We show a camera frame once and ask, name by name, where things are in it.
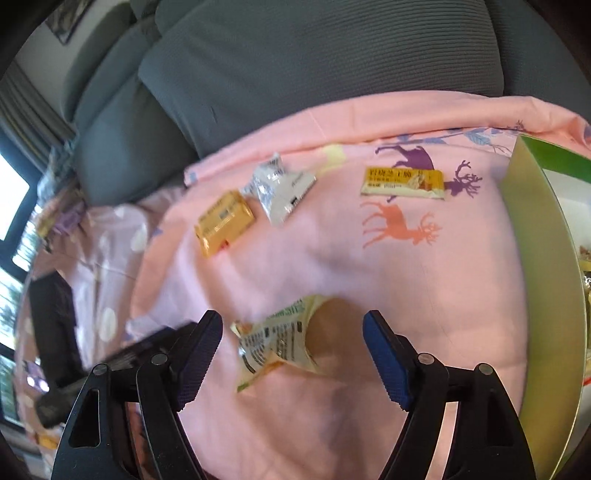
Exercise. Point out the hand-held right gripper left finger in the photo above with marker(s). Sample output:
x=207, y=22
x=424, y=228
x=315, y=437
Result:
x=198, y=364

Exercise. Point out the green cardboard box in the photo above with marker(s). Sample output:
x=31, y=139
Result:
x=540, y=277

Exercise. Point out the pale green snack packet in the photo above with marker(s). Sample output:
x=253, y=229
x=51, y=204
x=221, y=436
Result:
x=277, y=341

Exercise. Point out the silver white snack packet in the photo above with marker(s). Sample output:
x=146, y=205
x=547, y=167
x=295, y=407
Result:
x=288, y=198
x=269, y=175

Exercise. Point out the orange-yellow cake packet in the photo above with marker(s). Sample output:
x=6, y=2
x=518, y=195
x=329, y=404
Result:
x=224, y=224

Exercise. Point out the grey curtain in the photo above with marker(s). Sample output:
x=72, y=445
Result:
x=27, y=115

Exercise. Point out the pile of folded clothes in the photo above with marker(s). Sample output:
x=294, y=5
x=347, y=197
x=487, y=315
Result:
x=60, y=203

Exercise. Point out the pink deer print blanket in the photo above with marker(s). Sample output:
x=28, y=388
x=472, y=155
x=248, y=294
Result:
x=438, y=277

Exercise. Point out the lilac dotted bed sheet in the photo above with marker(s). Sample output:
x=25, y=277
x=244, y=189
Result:
x=106, y=258

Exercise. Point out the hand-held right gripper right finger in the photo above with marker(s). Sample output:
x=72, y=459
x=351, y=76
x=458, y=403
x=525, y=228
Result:
x=385, y=364

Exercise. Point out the grey sofa cushion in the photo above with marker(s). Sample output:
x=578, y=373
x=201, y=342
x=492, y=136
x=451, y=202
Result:
x=134, y=157
x=101, y=60
x=545, y=46
x=323, y=60

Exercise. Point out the framed wall picture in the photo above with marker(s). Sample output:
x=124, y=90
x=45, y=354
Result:
x=69, y=18

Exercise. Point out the long wafer biscuit packet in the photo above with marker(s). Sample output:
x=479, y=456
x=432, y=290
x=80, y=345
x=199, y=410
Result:
x=401, y=183

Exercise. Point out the black framed window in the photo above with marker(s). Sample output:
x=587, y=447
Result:
x=11, y=198

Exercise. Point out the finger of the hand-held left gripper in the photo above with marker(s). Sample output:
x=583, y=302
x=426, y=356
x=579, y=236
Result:
x=147, y=344

